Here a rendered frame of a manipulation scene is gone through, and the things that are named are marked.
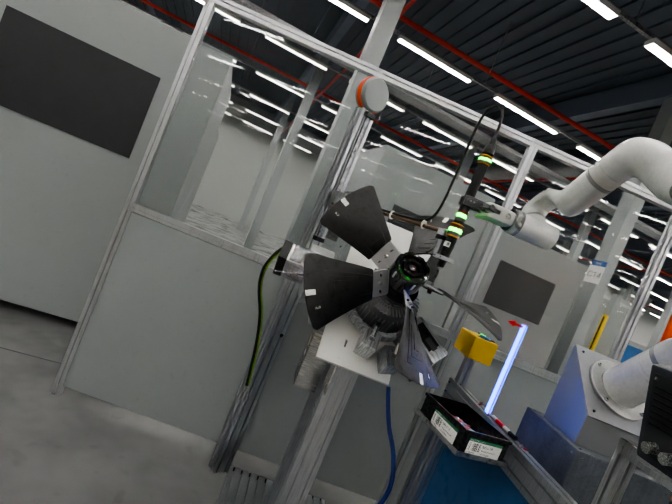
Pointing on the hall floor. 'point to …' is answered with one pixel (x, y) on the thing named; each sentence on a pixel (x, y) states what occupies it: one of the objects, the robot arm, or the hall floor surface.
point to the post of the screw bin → (425, 471)
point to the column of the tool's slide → (233, 432)
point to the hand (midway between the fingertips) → (467, 201)
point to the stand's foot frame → (249, 489)
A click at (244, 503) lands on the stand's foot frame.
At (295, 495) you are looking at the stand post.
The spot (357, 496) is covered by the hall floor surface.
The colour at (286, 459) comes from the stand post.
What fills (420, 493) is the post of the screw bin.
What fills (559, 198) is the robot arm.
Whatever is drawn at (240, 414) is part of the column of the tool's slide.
